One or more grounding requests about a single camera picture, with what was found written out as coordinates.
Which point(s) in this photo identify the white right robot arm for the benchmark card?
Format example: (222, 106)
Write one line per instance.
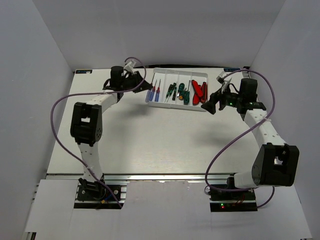
(276, 162)

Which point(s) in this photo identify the white compartment tray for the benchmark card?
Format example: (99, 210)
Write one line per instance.
(170, 76)

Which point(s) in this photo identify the red curved utility knife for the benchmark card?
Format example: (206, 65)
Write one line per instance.
(198, 93)

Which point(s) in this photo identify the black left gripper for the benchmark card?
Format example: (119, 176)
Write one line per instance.
(135, 76)

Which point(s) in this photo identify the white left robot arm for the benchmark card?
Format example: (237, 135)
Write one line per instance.
(90, 125)

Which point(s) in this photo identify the blue table label left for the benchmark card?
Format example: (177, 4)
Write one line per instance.
(83, 71)

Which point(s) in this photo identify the stubby green orange screwdriver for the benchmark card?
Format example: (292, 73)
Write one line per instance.
(180, 87)

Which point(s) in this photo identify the blue handled screwdriver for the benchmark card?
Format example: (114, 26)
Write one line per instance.
(157, 94)
(147, 98)

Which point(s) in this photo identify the small black precision screwdriver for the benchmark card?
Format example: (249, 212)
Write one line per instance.
(167, 94)

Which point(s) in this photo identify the black green precision screwdriver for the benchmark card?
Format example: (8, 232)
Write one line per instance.
(174, 92)

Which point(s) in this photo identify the long green screwdriver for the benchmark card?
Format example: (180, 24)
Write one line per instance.
(186, 98)

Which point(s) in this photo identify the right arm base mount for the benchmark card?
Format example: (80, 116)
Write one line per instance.
(224, 202)

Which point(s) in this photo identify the aluminium rail frame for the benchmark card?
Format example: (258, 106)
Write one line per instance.
(160, 207)

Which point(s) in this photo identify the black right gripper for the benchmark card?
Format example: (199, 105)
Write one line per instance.
(210, 106)

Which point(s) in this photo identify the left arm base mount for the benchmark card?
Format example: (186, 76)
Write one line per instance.
(94, 196)

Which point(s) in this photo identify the red handled thin screwdriver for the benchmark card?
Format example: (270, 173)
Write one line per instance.
(151, 96)

